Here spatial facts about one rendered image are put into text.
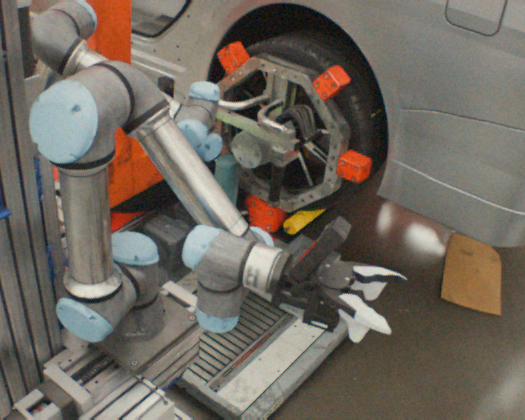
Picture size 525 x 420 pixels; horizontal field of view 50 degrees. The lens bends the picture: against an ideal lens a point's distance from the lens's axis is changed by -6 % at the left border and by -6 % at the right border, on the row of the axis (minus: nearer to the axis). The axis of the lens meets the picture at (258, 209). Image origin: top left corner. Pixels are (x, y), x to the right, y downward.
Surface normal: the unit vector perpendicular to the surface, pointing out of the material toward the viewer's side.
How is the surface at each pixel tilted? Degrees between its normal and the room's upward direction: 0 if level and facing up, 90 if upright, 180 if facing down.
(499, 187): 90
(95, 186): 90
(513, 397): 0
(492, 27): 90
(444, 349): 0
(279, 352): 0
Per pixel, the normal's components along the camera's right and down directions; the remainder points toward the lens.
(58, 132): -0.36, 0.39
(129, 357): 0.09, -0.82
